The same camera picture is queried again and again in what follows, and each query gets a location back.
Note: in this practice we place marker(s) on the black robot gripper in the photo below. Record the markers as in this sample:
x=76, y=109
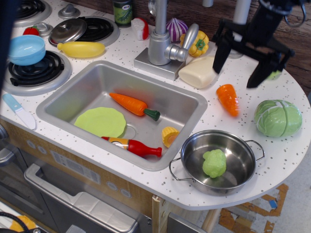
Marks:
x=258, y=42

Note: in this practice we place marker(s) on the orange toy carrot piece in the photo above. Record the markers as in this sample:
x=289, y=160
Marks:
x=228, y=98

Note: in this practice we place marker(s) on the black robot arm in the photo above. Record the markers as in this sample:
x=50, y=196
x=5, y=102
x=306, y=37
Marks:
x=276, y=9

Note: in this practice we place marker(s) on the stainless steel pan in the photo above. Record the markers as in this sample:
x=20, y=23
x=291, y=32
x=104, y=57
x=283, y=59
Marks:
x=241, y=159

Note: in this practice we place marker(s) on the yellow toy bell pepper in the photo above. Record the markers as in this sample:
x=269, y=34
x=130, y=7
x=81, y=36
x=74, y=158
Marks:
x=200, y=45

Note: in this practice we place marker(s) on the cream toy mayonnaise bottle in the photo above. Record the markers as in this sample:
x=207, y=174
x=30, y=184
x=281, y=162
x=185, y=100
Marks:
x=198, y=73

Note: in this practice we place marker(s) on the green toy cabbage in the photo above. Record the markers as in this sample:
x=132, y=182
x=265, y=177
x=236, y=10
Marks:
x=277, y=118

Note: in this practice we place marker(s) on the purple toy onion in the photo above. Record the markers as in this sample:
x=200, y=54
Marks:
x=176, y=28

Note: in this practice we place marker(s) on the silver toy faucet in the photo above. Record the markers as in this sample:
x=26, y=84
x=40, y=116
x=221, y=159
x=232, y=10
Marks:
x=163, y=58

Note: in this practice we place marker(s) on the yellow toy corn piece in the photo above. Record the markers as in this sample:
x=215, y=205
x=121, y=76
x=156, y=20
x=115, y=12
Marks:
x=169, y=134

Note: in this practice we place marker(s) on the orange carrot with green top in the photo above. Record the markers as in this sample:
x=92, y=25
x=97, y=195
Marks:
x=135, y=106

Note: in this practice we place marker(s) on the green toy can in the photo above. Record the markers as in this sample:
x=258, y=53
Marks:
x=123, y=13

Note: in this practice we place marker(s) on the red toy ketchup bottle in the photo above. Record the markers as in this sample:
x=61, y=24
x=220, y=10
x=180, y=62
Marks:
x=134, y=146

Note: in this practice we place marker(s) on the back right stove burner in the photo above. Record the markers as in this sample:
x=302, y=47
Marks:
x=100, y=29

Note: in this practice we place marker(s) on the stove burner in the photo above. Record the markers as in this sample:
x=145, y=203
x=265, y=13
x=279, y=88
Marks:
x=31, y=12
x=37, y=79
x=100, y=29

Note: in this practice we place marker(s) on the light green plate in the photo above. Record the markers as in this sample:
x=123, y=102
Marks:
x=102, y=121

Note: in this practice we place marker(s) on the yellow toy squash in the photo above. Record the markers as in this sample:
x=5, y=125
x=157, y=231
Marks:
x=79, y=49

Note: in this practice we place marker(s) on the silver pot lid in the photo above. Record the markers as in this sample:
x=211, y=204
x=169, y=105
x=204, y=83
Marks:
x=68, y=31

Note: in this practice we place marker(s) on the silver stove knob rear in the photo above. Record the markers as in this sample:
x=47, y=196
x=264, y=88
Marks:
x=69, y=12

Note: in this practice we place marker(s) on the silver stove knob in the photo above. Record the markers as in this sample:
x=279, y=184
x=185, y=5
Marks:
x=69, y=12
x=44, y=29

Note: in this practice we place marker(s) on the front left stove burner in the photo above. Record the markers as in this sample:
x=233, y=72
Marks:
x=37, y=79

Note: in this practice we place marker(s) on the red toy tomato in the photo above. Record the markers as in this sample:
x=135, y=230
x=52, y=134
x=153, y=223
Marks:
x=33, y=30

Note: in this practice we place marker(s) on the back left stove burner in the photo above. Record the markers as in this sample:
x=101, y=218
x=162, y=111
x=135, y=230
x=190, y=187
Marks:
x=31, y=12

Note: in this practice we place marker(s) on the light blue bowl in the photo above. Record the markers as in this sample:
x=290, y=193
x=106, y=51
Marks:
x=26, y=50

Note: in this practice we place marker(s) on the yellow toy below counter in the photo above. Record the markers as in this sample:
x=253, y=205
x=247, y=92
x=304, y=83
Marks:
x=15, y=226

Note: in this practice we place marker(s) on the silver oven door handle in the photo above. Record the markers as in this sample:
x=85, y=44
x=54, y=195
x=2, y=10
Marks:
x=81, y=212

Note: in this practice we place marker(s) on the blue handled toy knife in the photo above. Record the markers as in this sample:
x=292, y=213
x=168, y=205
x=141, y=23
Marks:
x=17, y=108

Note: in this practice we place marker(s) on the black camera frame bar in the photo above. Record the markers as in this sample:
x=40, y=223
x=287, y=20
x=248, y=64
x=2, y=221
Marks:
x=8, y=14

